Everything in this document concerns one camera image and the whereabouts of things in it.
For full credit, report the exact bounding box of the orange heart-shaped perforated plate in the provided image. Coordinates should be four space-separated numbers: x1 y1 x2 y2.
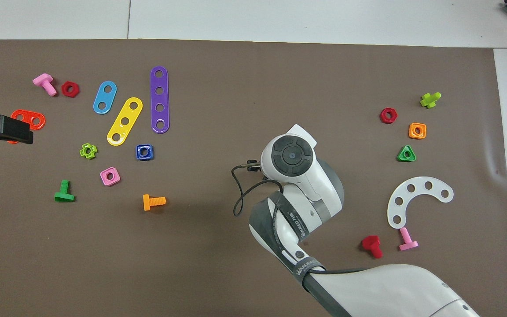
6 109 46 145

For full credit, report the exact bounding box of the pink plastic bolt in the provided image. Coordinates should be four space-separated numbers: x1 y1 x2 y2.
398 227 419 251
32 73 58 97

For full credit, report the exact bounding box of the red hexagonal plastic nut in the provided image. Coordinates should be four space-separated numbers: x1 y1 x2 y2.
379 107 398 124
61 81 80 98

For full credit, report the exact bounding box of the green plastic bolt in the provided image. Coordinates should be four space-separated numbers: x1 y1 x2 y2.
54 179 76 203

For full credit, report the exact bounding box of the brown table mat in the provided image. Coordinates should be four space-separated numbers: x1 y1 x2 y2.
0 39 507 317

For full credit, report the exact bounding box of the blue two-hole plate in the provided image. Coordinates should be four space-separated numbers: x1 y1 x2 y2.
93 81 118 115

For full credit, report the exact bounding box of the orange plastic bolt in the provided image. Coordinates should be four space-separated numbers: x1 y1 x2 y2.
143 194 167 212

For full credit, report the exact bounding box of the pink square plastic nut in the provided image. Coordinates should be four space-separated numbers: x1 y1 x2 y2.
100 167 121 187

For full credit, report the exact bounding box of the purple four-hole plate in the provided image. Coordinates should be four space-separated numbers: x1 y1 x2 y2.
150 66 170 134

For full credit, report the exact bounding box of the yellow three-hole plate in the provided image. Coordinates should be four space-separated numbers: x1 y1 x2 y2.
107 97 143 146

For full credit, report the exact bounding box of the red plastic bolt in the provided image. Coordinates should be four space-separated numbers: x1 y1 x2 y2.
361 235 384 259

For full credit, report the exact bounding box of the green triangular plastic nut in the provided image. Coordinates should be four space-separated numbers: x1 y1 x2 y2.
397 145 417 162

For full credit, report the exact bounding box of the orange square plastic nut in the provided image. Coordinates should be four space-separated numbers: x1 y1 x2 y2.
408 122 427 140

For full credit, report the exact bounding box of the white curved perforated plate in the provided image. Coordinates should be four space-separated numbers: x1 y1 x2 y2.
387 177 455 230

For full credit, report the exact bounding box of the lime green cross-head bolt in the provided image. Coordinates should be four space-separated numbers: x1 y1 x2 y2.
420 92 442 109

